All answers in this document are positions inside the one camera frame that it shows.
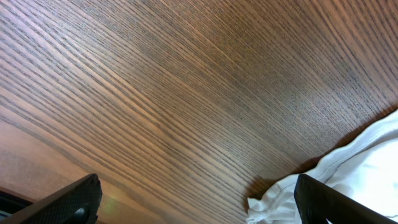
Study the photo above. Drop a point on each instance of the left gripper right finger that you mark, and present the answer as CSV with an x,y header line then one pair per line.
x,y
320,204

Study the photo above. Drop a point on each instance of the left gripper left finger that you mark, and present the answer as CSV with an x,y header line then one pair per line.
x,y
76,203

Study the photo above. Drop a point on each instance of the white t-shirt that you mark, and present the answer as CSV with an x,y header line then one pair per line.
x,y
365,170

